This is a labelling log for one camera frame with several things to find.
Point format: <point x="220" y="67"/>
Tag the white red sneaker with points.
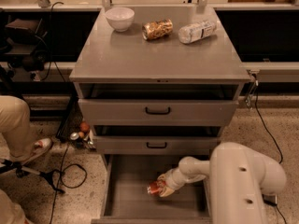
<point x="40" y="147"/>

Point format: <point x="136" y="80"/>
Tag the pile of small objects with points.
<point x="82" y="138"/>

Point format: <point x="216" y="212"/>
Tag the black equipment on left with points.
<point x="22" y="43"/>

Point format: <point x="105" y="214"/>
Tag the black tripod stand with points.
<point x="21" y="171"/>

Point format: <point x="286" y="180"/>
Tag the brown patterned can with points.
<point x="157" y="29"/>

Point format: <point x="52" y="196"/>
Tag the grey middle drawer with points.
<point x="154" y="145"/>

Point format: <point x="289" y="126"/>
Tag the red coke can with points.
<point x="156" y="187"/>

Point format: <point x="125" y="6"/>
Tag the white bowl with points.
<point x="120" y="18"/>

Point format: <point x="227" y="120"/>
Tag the black power adapter box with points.
<point x="270" y="200"/>

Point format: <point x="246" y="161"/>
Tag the grey drawer cabinet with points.
<point x="124" y="65"/>

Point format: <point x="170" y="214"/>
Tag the grey open bottom drawer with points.
<point x="127" y="201"/>

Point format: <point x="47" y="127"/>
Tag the person leg beige trousers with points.
<point x="15" y="127"/>

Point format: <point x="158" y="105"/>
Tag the clear plastic water bottle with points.
<point x="196" y="31"/>

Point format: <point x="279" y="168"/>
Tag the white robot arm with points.
<point x="238" y="177"/>

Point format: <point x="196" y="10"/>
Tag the metal clamp bracket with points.
<point x="253" y="86"/>

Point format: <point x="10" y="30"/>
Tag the grey top drawer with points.
<point x="157" y="112"/>

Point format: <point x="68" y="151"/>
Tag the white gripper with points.
<point x="172" y="178"/>

